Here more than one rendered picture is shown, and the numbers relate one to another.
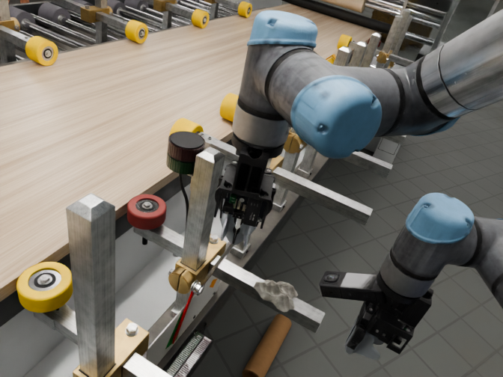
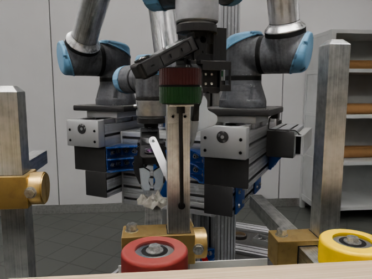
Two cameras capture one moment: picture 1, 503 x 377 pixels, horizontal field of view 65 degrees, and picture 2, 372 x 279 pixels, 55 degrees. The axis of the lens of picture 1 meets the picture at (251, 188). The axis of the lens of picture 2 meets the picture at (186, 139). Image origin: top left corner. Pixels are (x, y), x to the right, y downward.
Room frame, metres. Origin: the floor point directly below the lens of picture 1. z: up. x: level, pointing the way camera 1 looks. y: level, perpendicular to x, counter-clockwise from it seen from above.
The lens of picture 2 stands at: (0.77, 0.59, 1.10)
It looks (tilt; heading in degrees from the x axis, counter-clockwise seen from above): 8 degrees down; 245
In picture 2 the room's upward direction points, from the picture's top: straight up
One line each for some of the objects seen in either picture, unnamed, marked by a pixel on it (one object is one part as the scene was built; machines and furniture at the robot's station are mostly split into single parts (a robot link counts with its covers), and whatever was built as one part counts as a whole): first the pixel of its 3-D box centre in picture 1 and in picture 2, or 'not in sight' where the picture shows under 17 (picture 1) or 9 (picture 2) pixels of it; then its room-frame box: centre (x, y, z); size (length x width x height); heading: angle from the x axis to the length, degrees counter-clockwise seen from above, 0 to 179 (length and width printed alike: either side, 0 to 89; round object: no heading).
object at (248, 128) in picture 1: (264, 123); (196, 14); (0.48, 0.00, 1.23); 0.08 x 0.08 x 0.05
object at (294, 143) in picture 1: (299, 136); not in sight; (1.04, -0.10, 0.94); 0.13 x 0.06 x 0.05; 161
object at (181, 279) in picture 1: (197, 262); (164, 244); (0.57, 0.07, 0.84); 0.13 x 0.06 x 0.05; 161
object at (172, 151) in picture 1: (186, 146); (180, 77); (0.56, 0.12, 1.11); 0.06 x 0.06 x 0.02
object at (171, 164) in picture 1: (184, 158); (180, 94); (0.56, 0.12, 1.09); 0.06 x 0.06 x 0.02
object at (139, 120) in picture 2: (391, 307); (151, 140); (0.46, -0.27, 0.96); 0.09 x 0.08 x 0.12; 71
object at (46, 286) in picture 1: (48, 300); (350, 279); (0.40, 0.29, 0.85); 0.08 x 0.08 x 0.11
